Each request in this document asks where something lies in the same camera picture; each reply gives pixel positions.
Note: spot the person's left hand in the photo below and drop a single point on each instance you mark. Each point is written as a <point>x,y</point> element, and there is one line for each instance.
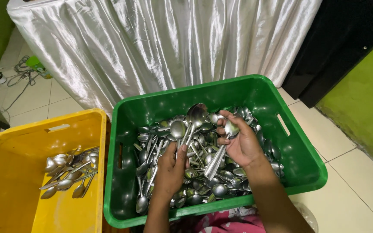
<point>168,173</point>

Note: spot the person's right hand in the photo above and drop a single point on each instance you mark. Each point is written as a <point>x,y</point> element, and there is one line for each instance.
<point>243,145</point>

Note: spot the heap of steel spoons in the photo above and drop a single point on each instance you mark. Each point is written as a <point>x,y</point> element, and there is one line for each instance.
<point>206,191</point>
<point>64,184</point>

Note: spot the green plastic crate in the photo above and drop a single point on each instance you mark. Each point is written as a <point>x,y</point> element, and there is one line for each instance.
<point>154,106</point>

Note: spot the pink patterned garment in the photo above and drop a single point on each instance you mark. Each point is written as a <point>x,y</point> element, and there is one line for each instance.
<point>225,223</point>

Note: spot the clear plastic lid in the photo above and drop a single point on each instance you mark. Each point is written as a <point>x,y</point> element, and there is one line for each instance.
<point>308,216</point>

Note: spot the white satin table cloth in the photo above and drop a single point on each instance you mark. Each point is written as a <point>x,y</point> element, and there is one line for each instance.
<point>141,45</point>

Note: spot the black cabinet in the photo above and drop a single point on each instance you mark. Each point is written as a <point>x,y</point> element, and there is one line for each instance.
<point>329,45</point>

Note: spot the yellow plastic crate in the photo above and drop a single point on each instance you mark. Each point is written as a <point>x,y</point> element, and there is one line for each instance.
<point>8,168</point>

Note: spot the green plastic bottle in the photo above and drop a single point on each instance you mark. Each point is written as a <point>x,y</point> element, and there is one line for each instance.
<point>38,66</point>

